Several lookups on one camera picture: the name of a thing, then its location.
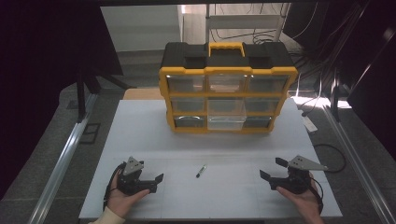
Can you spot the white power strip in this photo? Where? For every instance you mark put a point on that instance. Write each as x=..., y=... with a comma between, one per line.
x=309, y=124

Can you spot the black metal stand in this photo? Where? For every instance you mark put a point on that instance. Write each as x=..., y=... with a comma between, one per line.
x=81, y=93

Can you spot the person's left hand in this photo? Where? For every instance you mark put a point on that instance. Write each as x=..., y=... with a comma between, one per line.
x=120, y=200

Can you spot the silver metal rail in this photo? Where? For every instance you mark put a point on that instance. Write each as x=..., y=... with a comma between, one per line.
x=358, y=161
x=62, y=161

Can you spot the yellow and black drawer organizer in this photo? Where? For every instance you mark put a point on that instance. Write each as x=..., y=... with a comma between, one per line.
x=190, y=57

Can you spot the green and black marker pen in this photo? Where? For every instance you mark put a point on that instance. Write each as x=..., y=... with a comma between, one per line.
x=201, y=171

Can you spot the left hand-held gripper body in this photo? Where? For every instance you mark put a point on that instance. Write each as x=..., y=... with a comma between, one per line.
x=134, y=183

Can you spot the person's right hand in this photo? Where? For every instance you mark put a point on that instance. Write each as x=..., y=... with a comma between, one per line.
x=305, y=202

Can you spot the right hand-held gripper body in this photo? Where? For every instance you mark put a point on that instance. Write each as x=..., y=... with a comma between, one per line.
x=295, y=182

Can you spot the white panel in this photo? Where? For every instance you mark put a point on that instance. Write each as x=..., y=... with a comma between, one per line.
x=140, y=28

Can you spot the pulled-out clear plastic drawer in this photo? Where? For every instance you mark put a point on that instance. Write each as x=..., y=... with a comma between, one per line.
x=225, y=123

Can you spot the white metal shelf frame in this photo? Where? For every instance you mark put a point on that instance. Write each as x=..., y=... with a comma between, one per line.
x=243, y=21

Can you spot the black rectangular frame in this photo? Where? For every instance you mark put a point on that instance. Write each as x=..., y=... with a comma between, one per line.
x=90, y=133

